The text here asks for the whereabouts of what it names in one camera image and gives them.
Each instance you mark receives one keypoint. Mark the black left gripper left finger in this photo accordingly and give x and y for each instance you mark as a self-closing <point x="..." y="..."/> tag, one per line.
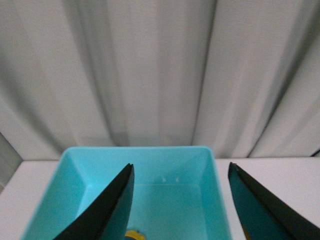
<point x="107" y="217"/>

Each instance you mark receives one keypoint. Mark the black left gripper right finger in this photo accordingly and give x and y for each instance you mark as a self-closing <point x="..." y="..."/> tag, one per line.
<point x="264" y="216"/>

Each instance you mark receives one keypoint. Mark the yellow beetle toy car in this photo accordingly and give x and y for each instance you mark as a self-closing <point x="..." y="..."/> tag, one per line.
<point x="134" y="235"/>

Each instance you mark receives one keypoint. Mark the turquoise plastic storage box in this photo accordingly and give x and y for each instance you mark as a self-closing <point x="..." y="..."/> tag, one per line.
<point x="176" y="195"/>

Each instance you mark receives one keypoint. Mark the white pleated curtain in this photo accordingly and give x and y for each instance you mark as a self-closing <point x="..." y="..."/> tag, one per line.
<point x="239" y="76"/>

